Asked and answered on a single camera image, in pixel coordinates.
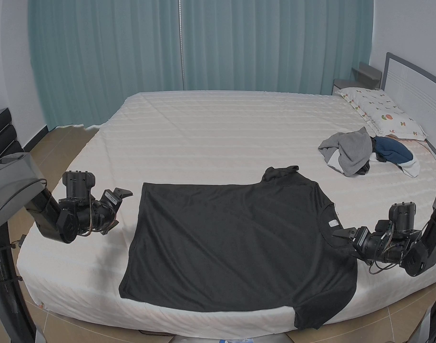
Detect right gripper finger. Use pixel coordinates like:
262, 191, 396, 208
331, 228, 358, 241
348, 250, 371, 267

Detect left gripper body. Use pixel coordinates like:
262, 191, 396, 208
93, 189, 123, 233

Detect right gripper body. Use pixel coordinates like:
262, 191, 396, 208
352, 226, 381, 260

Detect black T-shirt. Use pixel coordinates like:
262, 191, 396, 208
118, 165, 359, 330

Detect pile of clothes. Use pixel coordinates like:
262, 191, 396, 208
318, 126, 421, 178

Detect bed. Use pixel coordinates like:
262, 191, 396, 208
17, 52, 436, 338

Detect white printed pillow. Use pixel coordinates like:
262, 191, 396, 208
337, 87, 428, 141

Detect black chest of drawers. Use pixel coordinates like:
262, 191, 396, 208
0, 108, 26, 162

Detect grey bedside table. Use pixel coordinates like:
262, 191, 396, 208
333, 62, 383, 96

